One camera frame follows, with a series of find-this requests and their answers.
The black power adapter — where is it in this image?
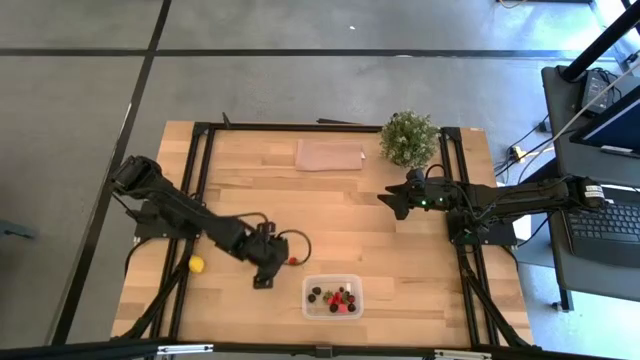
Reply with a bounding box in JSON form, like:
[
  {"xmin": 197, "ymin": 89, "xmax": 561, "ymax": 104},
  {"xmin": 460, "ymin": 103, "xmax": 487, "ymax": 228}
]
[{"xmin": 579, "ymin": 69, "xmax": 621, "ymax": 115}]

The black floor cable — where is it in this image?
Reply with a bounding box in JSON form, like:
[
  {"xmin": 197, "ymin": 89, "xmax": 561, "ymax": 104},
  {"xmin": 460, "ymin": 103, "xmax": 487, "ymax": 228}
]
[{"xmin": 493, "ymin": 114, "xmax": 551, "ymax": 176}]

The black computer monitor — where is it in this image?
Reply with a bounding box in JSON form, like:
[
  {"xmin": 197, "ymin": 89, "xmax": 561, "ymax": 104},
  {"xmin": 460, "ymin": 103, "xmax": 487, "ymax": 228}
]
[{"xmin": 569, "ymin": 84, "xmax": 640, "ymax": 160}]

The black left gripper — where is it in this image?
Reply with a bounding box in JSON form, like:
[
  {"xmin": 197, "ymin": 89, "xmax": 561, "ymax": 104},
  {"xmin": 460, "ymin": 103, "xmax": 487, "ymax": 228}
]
[{"xmin": 244, "ymin": 232, "xmax": 291, "ymax": 290}]

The green potted plant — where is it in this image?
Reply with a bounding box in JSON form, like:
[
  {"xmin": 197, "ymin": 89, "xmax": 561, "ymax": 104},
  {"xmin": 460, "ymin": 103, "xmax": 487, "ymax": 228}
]
[{"xmin": 378, "ymin": 109, "xmax": 441, "ymax": 171}]

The short black pole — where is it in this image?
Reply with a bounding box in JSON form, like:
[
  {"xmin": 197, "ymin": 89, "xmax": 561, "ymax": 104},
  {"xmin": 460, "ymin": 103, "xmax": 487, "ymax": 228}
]
[{"xmin": 519, "ymin": 159, "xmax": 561, "ymax": 187}]

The folded beige cloth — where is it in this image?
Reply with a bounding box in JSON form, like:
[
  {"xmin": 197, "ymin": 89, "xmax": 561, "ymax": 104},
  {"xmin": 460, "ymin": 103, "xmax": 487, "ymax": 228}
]
[{"xmin": 294, "ymin": 138, "xmax": 368, "ymax": 173}]

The clear plastic tupperware container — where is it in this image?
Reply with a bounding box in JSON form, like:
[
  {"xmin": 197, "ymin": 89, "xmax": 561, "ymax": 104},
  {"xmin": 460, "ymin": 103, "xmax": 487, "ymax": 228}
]
[{"xmin": 301, "ymin": 273, "xmax": 365, "ymax": 321}]

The black rig crossbar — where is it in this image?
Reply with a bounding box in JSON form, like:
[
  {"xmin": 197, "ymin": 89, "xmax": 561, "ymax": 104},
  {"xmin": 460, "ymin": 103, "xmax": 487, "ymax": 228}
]
[{"xmin": 0, "ymin": 338, "xmax": 640, "ymax": 360}]

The black camera cable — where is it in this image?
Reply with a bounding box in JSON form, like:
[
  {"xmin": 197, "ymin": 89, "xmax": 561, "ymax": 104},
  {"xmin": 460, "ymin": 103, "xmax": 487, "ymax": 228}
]
[
  {"xmin": 423, "ymin": 162, "xmax": 449, "ymax": 184},
  {"xmin": 276, "ymin": 228, "xmax": 313, "ymax": 266}
]

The white cable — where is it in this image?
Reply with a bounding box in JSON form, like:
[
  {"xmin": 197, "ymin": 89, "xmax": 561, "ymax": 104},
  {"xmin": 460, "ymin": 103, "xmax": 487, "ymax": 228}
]
[{"xmin": 517, "ymin": 62, "xmax": 640, "ymax": 186}]

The black monitor desk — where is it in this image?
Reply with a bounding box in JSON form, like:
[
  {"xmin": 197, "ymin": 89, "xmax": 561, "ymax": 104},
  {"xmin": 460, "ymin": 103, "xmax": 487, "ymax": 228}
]
[{"xmin": 541, "ymin": 64, "xmax": 640, "ymax": 189}]

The black left camera cable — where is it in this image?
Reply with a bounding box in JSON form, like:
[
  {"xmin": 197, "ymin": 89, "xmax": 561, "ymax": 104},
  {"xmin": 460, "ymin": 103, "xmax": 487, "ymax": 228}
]
[{"xmin": 276, "ymin": 228, "xmax": 313, "ymax": 266}]

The long black pole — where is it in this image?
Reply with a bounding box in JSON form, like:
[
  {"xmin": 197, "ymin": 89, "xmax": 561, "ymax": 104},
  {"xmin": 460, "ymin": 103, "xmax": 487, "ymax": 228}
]
[{"xmin": 559, "ymin": 0, "xmax": 640, "ymax": 82}]

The black right camera cable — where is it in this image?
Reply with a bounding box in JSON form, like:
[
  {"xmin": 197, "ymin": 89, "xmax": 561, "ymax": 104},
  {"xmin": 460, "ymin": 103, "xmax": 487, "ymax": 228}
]
[{"xmin": 423, "ymin": 162, "xmax": 449, "ymax": 184}]

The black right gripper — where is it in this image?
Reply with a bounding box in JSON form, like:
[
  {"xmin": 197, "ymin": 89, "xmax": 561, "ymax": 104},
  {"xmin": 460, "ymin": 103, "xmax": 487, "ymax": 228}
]
[{"xmin": 377, "ymin": 180, "xmax": 447, "ymax": 221}]

